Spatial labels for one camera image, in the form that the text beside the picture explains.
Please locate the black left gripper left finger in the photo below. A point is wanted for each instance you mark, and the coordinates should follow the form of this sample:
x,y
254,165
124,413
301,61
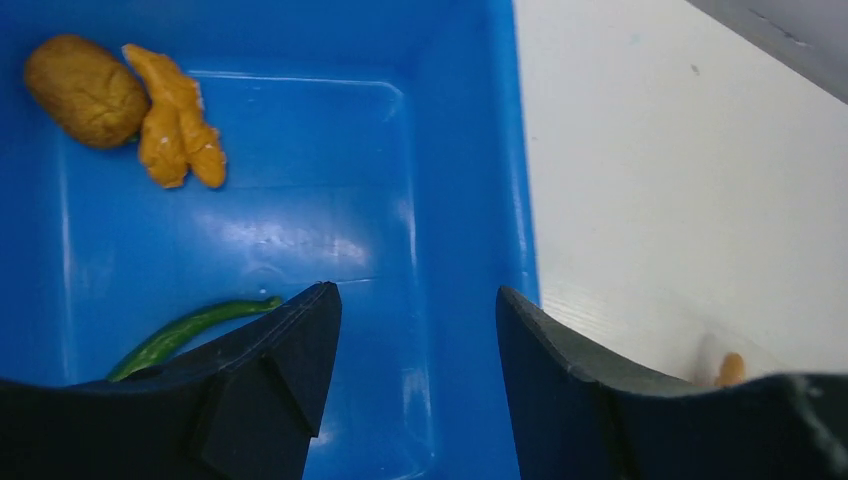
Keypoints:
x,y
242,406

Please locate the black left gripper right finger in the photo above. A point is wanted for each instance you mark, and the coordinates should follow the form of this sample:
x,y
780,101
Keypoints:
x,y
581,411

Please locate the yellow fried food piece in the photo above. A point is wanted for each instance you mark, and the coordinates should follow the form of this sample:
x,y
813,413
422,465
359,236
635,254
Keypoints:
x,y
175,138

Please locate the round brown fried ball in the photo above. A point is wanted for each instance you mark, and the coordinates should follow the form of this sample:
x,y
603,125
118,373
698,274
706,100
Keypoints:
x,y
86,90

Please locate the green toy chili pepper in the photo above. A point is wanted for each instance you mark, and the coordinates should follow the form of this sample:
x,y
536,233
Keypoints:
x,y
169,339

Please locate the blue plastic bin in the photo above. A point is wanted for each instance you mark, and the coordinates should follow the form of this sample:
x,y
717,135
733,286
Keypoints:
x,y
377,145

